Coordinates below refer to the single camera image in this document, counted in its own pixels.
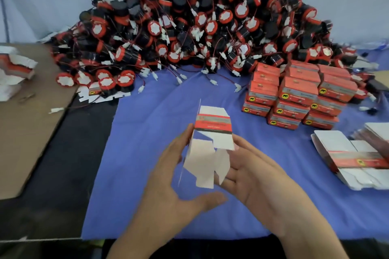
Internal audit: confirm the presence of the person's left hand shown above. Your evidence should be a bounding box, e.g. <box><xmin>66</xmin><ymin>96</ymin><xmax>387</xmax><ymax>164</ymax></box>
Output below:
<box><xmin>112</xmin><ymin>124</ymin><xmax>229</xmax><ymax>257</ymax></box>

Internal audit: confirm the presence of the person's right hand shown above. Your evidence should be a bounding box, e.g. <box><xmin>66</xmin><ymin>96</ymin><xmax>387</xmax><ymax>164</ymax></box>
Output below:
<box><xmin>218</xmin><ymin>134</ymin><xmax>329</xmax><ymax>241</ymax></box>

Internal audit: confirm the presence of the orange white paper box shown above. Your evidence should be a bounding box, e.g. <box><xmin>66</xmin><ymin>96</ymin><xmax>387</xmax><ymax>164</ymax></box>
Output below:
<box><xmin>278</xmin><ymin>76</ymin><xmax>318</xmax><ymax>108</ymax></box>
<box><xmin>319</xmin><ymin>64</ymin><xmax>351</xmax><ymax>81</ymax></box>
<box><xmin>242</xmin><ymin>102</ymin><xmax>271</xmax><ymax>117</ymax></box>
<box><xmin>310</xmin><ymin>96</ymin><xmax>347</xmax><ymax>117</ymax></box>
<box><xmin>267</xmin><ymin>113</ymin><xmax>303</xmax><ymax>130</ymax></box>
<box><xmin>317</xmin><ymin>74</ymin><xmax>358</xmax><ymax>103</ymax></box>
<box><xmin>246</xmin><ymin>81</ymin><xmax>279</xmax><ymax>106</ymax></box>
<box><xmin>178</xmin><ymin>99</ymin><xmax>235</xmax><ymax>190</ymax></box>
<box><xmin>272</xmin><ymin>99</ymin><xmax>311</xmax><ymax>121</ymax></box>
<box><xmin>251</xmin><ymin>72</ymin><xmax>280</xmax><ymax>87</ymax></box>
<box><xmin>303</xmin><ymin>110</ymin><xmax>339</xmax><ymax>130</ymax></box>
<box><xmin>287</xmin><ymin>60</ymin><xmax>322</xmax><ymax>83</ymax></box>
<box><xmin>254</xmin><ymin>63</ymin><xmax>282</xmax><ymax>77</ymax></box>

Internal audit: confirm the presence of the stack of paper boxes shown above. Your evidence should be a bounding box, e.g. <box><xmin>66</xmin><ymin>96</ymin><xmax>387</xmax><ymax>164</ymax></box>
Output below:
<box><xmin>311</xmin><ymin>122</ymin><xmax>389</xmax><ymax>191</ymax></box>
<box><xmin>0</xmin><ymin>46</ymin><xmax>38</xmax><ymax>102</ymax></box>

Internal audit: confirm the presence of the pile of black red buzzers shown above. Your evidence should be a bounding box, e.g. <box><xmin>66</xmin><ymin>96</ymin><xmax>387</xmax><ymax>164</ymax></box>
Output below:
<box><xmin>50</xmin><ymin>0</ymin><xmax>378</xmax><ymax>96</ymax></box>

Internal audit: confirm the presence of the person's left forearm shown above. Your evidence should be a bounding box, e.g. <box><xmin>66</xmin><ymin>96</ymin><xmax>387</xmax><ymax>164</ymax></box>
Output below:
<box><xmin>106</xmin><ymin>240</ymin><xmax>162</xmax><ymax>259</ymax></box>

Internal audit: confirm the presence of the blue cloth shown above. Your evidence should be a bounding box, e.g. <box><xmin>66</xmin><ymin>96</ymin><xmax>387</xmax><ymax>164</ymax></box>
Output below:
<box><xmin>81</xmin><ymin>49</ymin><xmax>389</xmax><ymax>241</ymax></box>

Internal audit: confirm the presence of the brown cardboard sheet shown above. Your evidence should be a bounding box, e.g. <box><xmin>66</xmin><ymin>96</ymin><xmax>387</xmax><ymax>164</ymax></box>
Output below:
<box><xmin>0</xmin><ymin>43</ymin><xmax>77</xmax><ymax>200</ymax></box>
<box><xmin>372</xmin><ymin>70</ymin><xmax>389</xmax><ymax>89</ymax></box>

